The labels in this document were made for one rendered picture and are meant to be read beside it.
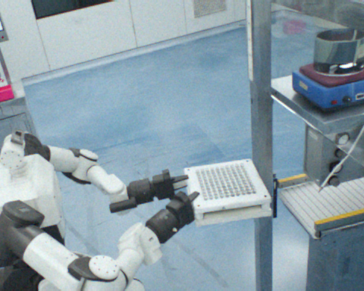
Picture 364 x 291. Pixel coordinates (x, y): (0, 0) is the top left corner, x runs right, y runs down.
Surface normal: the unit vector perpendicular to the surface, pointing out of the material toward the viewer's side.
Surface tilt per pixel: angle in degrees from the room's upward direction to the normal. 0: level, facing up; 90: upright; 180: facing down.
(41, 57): 90
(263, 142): 90
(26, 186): 0
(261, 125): 90
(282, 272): 0
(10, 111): 90
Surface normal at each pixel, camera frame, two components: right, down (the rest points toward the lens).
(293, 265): -0.18, -0.84
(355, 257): 0.17, 0.48
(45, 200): 0.79, 0.11
